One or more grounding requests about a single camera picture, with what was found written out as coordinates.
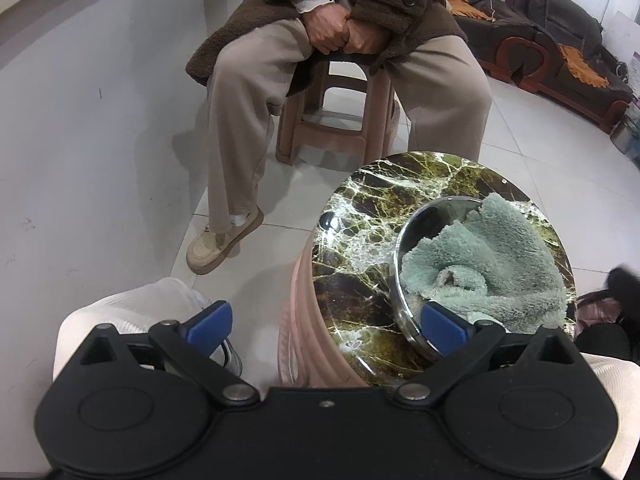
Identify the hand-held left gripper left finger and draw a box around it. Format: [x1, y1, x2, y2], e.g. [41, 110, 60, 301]
[80, 300, 262, 407]

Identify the person's white ribbed trouser leg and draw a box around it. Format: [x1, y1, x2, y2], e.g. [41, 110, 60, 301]
[575, 352, 640, 480]
[54, 277, 243, 396]

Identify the orange fringed cloth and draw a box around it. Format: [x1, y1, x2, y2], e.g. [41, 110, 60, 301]
[557, 42, 611, 88]
[442, 0, 496, 23]

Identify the white board panel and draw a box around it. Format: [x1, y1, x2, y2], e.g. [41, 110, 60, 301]
[602, 10, 640, 68]

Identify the person's pink jacket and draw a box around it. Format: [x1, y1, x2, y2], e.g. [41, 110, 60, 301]
[574, 290, 626, 341]

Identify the pink-brown plastic stool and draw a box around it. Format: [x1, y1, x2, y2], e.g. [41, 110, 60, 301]
[275, 55, 401, 166]

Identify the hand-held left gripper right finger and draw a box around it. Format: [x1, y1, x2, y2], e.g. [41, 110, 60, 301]
[392, 303, 581, 407]

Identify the stainless steel bowl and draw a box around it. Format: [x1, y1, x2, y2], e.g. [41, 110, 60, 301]
[392, 196, 571, 361]

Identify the green fluffy cloth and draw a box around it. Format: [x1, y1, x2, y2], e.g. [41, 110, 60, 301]
[400, 192, 571, 333]

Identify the steel trash can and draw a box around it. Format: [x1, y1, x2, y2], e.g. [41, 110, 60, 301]
[610, 112, 640, 153]

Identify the person's white shoe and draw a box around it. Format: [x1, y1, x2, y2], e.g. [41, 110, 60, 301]
[212, 337, 244, 378]

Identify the round marble-top side table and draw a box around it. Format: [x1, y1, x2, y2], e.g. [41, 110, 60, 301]
[277, 152, 576, 388]

